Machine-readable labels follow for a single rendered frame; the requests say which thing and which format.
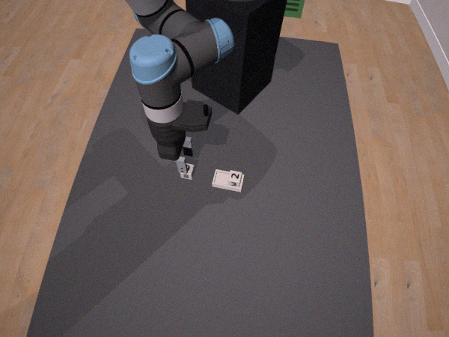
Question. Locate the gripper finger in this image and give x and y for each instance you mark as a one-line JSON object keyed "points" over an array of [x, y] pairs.
{"points": [[181, 165], [187, 147]]}

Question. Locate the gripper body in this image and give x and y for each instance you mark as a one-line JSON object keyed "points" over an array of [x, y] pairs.
{"points": [[169, 133]]}

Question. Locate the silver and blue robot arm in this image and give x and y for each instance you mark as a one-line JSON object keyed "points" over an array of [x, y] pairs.
{"points": [[159, 63]]}

